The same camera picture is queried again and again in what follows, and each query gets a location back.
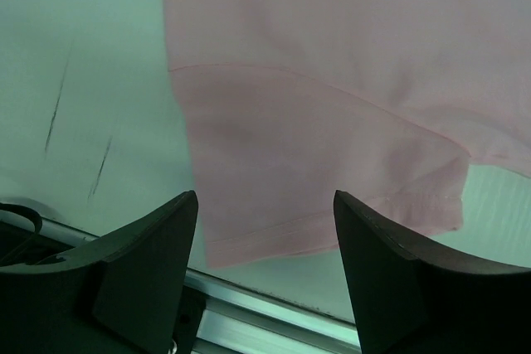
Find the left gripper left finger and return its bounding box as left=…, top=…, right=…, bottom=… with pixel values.
left=0, top=190, right=198, bottom=354

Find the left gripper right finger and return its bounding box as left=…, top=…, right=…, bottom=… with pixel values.
left=334, top=192, right=530, bottom=354

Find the pink t shirt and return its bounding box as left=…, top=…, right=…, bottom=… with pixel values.
left=163, top=0, right=530, bottom=268

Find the aluminium mounting rail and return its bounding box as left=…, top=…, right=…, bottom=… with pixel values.
left=41, top=219, right=362, bottom=354

